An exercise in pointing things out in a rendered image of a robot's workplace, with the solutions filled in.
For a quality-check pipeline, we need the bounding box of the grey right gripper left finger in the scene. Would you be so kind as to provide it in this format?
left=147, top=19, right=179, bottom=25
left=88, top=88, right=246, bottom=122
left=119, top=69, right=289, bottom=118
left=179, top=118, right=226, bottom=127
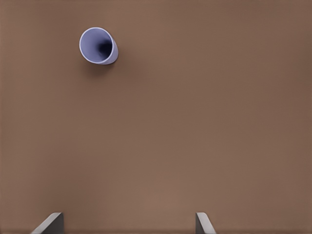
left=31, top=212, right=64, bottom=234

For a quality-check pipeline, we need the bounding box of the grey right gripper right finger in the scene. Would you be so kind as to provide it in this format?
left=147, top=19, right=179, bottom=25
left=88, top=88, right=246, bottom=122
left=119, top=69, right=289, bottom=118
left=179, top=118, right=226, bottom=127
left=195, top=212, right=216, bottom=234

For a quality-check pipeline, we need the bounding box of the blue bowl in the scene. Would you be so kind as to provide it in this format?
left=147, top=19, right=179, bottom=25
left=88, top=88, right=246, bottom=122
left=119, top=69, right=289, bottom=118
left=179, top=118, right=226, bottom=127
left=79, top=27, right=119, bottom=66

